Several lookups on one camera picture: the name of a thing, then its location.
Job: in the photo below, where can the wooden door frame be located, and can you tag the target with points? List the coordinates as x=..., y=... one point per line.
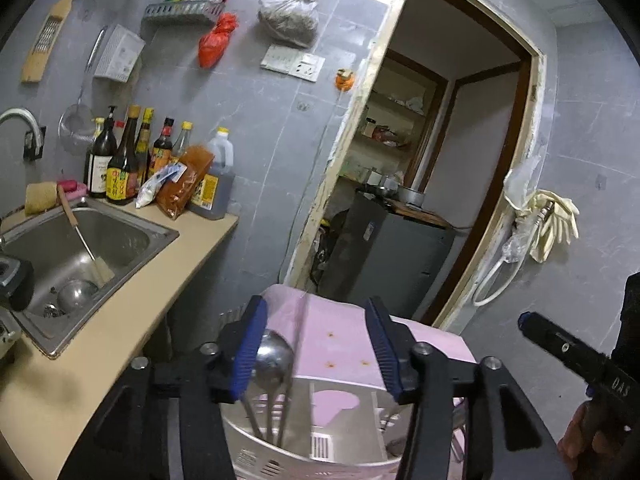
x=330, y=185

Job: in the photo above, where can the black wok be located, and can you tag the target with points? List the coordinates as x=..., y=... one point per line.
x=15, y=287

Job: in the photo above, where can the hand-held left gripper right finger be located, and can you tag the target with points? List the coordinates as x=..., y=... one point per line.
x=385, y=355

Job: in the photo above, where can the white wall box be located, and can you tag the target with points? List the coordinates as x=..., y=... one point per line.
x=120, y=52

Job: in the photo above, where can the orange spice packet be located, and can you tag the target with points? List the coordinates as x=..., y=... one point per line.
x=182, y=182

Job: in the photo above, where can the metal pot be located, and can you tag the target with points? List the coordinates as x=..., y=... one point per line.
x=412, y=196

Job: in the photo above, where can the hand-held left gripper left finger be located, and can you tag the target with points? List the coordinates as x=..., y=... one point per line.
x=247, y=352

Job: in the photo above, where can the red plastic bag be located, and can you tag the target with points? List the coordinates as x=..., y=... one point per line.
x=217, y=40

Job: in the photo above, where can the wooden cutting board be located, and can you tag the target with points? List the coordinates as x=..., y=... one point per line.
x=425, y=216

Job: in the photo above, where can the white and blue packet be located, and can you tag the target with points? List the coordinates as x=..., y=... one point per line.
x=156, y=187

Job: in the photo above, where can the stainless steel sink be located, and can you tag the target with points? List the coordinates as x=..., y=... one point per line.
x=120, y=255

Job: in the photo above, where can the grey wall rack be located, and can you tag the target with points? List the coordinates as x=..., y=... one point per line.
x=182, y=11

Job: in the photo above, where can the large steel spoon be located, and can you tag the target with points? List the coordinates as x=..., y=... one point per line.
x=272, y=360

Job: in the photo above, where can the grey cabinet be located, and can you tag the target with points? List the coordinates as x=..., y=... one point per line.
x=390, y=260

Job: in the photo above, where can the chrome faucet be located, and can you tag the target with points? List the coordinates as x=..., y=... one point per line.
x=22, y=116

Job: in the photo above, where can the wooden grater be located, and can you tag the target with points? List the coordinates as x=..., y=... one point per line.
x=47, y=35

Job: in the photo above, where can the pink scouring pad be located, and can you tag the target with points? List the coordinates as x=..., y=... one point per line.
x=75, y=187

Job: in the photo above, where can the metal mesh strainer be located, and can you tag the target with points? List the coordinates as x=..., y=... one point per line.
x=75, y=122

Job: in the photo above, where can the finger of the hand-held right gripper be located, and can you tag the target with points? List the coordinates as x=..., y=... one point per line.
x=631, y=315
x=555, y=340

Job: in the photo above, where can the cream rubber gloves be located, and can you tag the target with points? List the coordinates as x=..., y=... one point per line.
x=550, y=225

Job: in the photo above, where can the person's right hand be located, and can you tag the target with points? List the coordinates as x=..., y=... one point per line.
x=575, y=440

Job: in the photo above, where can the orange wall hook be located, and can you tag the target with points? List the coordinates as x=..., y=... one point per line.
x=345, y=80

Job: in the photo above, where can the large oil jug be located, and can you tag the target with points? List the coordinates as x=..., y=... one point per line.
x=217, y=180

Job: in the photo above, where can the pink floral tablecloth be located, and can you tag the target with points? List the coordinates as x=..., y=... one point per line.
x=340, y=335

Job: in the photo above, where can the clear bottle with yellow cap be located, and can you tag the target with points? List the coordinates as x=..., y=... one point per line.
x=183, y=140

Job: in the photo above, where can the steel bowl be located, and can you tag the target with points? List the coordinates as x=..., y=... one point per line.
x=76, y=296

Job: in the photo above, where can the wooden storage shelf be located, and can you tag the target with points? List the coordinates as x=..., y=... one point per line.
x=400, y=115

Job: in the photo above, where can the white wall socket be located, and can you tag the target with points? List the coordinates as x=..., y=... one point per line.
x=310, y=69

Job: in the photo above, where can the brown bottle with yellow cap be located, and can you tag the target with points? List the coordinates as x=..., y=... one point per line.
x=144, y=140

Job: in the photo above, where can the hanging clear plastic bag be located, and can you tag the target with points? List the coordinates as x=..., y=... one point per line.
x=520, y=185

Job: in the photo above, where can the white plastic utensil caddy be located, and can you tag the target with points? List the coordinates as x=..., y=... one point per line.
x=350, y=440

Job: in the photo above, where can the yellow sponge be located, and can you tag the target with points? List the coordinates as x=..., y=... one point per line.
x=42, y=197

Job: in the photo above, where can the clear bag of dried goods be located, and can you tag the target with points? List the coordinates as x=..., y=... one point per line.
x=289, y=20

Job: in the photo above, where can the dark sauce bottle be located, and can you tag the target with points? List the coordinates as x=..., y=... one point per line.
x=162, y=147

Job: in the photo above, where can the dark bottle with black top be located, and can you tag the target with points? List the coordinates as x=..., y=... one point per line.
x=103, y=160

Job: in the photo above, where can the sauce bottle with red-yellow label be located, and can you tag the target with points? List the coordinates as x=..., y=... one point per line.
x=122, y=170

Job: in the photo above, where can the black wall socket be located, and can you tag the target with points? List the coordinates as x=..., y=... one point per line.
x=36, y=145

